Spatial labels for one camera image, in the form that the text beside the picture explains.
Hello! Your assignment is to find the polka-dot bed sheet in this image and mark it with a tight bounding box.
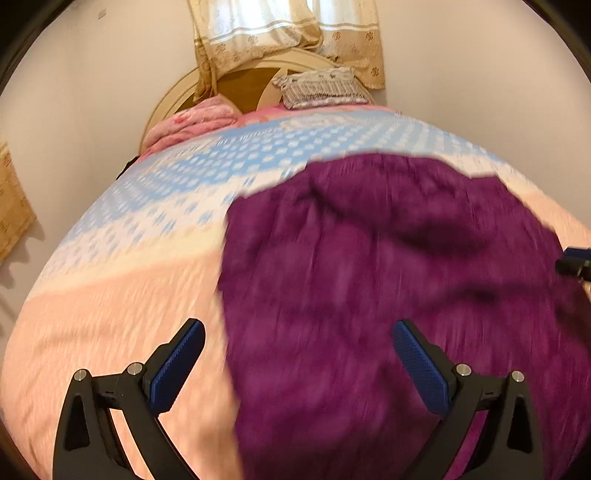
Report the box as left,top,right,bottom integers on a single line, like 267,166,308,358
0,105,591,480

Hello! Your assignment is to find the cream wooden headboard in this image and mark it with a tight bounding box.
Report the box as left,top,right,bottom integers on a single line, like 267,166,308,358
139,50,370,155

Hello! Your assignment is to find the striped grey pillow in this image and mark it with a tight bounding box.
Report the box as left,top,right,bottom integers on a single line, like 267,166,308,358
271,67,376,110

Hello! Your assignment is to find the pink floral blanket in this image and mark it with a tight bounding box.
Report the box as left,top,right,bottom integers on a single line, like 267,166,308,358
140,95,245,155

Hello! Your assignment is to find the cream floral window curtain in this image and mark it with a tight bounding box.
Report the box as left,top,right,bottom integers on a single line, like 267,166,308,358
0,136,38,264
187,0,386,103

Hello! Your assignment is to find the purple hooded puffer jacket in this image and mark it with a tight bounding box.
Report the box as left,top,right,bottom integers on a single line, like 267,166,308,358
217,152,591,480

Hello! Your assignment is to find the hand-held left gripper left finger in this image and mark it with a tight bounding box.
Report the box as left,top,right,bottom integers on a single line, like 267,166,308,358
52,318,206,480

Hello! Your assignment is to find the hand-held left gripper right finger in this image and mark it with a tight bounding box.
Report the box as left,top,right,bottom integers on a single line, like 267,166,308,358
392,319,544,480

